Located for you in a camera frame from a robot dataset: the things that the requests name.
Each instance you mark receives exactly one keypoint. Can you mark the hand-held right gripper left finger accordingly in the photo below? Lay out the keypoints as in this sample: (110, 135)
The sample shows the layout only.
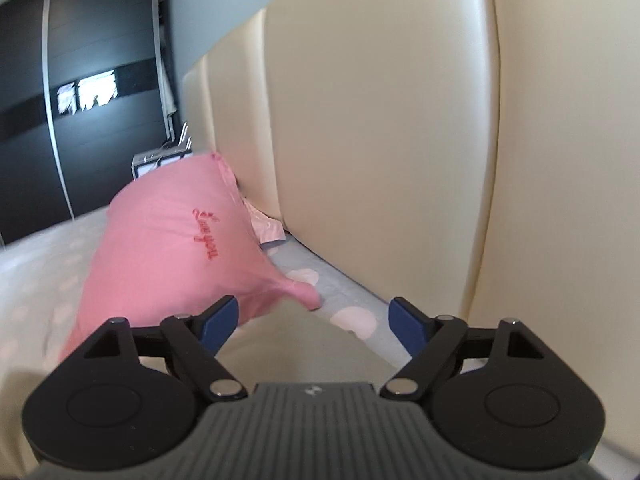
(220, 325)

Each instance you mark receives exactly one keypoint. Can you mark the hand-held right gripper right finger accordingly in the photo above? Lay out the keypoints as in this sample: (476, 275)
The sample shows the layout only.
(407, 329)

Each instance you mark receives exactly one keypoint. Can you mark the tan fleece garment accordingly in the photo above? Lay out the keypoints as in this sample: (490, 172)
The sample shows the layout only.
(300, 345)

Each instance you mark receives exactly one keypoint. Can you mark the polka dot bedsheet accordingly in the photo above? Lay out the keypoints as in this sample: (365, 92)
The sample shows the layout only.
(350, 305)

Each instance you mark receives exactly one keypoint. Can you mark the pink pillow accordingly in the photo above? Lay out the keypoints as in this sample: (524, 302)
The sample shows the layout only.
(170, 260)

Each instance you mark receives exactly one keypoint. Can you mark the light pink patterned cloth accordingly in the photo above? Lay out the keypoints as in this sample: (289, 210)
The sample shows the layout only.
(265, 225)

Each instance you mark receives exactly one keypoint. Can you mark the white nightstand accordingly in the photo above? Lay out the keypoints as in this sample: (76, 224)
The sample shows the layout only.
(160, 157)

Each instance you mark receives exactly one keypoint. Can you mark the cream padded headboard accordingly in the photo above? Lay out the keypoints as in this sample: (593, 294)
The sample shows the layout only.
(400, 135)

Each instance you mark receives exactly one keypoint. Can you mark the black wardrobe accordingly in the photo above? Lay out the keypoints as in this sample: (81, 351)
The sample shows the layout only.
(75, 85)

